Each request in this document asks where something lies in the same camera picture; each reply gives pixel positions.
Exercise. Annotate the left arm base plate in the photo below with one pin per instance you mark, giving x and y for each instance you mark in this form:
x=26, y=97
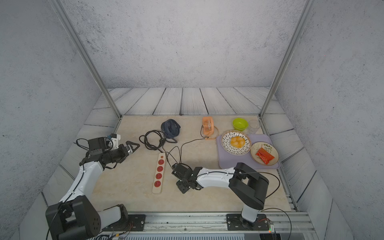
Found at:
x=133, y=223

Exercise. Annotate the right metal frame post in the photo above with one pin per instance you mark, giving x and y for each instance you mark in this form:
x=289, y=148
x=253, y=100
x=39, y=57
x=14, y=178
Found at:
x=288, y=54

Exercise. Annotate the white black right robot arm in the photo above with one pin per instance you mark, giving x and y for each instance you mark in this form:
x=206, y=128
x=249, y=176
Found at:
x=248, y=185

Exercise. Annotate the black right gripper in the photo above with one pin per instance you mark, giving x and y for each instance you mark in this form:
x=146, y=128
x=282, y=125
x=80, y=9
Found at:
x=182, y=189

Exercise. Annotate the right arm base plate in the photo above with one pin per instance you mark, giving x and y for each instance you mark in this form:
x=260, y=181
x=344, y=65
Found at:
x=235, y=222

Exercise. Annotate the lavender tray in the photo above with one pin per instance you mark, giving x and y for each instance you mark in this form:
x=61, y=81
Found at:
x=227, y=160

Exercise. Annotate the metal frame post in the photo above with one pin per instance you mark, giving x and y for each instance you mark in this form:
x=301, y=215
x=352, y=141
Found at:
x=73, y=35
x=288, y=54

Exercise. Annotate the white red power strip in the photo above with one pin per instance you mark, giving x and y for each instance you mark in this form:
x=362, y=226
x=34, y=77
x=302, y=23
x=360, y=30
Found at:
x=159, y=174

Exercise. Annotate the green plastic bowl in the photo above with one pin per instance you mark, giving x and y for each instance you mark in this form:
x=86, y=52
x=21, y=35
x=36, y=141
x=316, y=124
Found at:
x=240, y=124

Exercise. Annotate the red snack packet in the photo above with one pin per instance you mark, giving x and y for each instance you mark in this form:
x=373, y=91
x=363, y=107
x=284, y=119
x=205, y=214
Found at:
x=265, y=156

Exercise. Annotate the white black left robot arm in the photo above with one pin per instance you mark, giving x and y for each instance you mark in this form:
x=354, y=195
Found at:
x=74, y=217

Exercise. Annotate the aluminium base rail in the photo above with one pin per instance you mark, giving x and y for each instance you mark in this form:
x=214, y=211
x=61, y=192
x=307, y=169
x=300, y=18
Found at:
x=284, y=225

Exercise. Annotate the left metal frame post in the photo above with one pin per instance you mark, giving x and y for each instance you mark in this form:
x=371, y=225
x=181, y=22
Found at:
x=73, y=35

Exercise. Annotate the knotted bread roll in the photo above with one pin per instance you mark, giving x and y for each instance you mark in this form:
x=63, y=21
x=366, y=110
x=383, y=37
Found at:
x=238, y=142

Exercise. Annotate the small beige floral plate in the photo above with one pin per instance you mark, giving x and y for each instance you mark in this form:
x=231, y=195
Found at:
x=268, y=147

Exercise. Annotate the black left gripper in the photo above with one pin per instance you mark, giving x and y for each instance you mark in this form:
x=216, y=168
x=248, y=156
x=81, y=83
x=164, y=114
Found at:
x=125, y=153

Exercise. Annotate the orange desk fan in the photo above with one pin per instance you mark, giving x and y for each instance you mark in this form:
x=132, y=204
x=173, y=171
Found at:
x=209, y=129

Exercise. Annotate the patterned ceramic plate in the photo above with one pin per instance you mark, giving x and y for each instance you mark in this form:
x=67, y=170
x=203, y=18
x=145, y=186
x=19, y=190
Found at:
x=226, y=143

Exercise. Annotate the clear glass cup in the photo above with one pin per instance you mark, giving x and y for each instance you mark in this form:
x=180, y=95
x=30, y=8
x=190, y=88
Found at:
x=254, y=126

